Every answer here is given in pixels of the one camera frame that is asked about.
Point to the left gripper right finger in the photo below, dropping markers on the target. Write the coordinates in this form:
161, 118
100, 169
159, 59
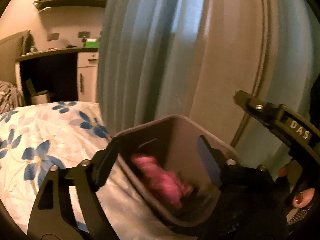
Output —
248, 205

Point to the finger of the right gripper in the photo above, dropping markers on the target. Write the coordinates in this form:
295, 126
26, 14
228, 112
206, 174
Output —
290, 127

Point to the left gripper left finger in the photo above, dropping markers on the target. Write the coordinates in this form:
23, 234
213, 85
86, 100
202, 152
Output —
67, 206

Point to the pink plastic bag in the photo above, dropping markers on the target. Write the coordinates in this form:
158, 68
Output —
165, 185

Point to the brown plastic trash bin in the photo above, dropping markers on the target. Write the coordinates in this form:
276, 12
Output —
175, 142

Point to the gloved right hand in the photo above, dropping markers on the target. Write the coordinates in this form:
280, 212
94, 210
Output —
298, 196

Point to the floral white blue duvet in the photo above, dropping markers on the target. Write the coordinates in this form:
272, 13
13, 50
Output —
34, 138

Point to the white bin under desk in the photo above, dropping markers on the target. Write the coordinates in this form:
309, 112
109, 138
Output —
37, 98

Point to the grey striped blanket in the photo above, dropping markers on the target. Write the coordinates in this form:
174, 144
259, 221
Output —
10, 97

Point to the blue grey curtain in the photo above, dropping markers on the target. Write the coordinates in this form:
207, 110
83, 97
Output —
189, 57

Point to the dark desk with white cabinet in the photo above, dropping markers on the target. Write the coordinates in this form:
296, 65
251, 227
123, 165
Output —
68, 74

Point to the green box on desk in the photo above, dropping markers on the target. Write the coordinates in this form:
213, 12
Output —
92, 43

